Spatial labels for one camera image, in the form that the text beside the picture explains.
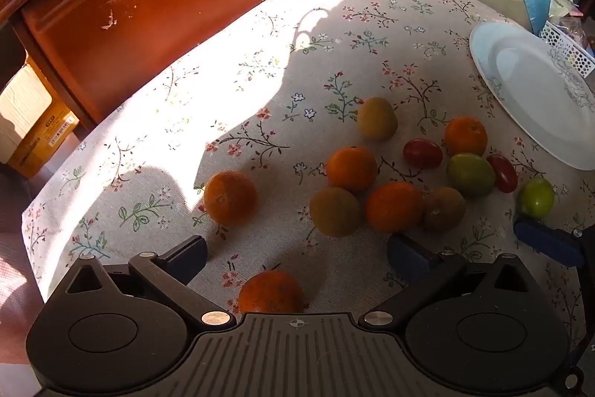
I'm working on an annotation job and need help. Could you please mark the white plate with rose drawing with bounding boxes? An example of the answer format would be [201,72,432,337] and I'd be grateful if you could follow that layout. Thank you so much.
[469,22,595,171]

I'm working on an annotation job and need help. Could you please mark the floral tablecloth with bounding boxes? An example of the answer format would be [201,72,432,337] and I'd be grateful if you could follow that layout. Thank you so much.
[22,0,595,361]

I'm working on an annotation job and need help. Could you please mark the white perforated basket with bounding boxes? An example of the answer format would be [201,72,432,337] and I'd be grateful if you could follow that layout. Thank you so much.
[539,21,595,78]

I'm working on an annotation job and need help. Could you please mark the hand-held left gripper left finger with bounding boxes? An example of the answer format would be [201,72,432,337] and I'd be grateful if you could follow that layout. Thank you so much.
[65,236,235,329]

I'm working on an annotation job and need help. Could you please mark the orange mandarin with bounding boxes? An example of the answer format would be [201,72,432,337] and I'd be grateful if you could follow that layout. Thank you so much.
[326,146,379,193]
[203,171,258,227]
[365,182,425,233]
[238,270,305,314]
[445,116,488,157]

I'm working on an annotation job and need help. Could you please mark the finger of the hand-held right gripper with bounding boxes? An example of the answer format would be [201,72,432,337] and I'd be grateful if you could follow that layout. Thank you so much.
[514,218,595,270]

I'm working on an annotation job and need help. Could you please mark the green round fruit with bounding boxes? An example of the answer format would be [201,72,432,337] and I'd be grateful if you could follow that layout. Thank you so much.
[518,178,555,218]
[447,153,496,199]

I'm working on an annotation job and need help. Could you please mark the brown-green round fruit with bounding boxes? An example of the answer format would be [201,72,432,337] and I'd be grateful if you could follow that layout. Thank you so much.
[357,97,399,141]
[422,187,467,233]
[309,187,363,238]

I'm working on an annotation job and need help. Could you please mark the yellow cardboard box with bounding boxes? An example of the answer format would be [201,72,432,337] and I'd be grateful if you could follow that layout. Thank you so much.
[0,57,81,180]

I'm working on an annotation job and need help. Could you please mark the red cherry tomato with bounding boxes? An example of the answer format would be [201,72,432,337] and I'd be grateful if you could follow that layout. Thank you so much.
[403,138,444,169]
[486,154,518,193]

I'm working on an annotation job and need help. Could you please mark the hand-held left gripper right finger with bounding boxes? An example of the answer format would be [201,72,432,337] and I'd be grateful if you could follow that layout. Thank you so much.
[360,233,533,328]

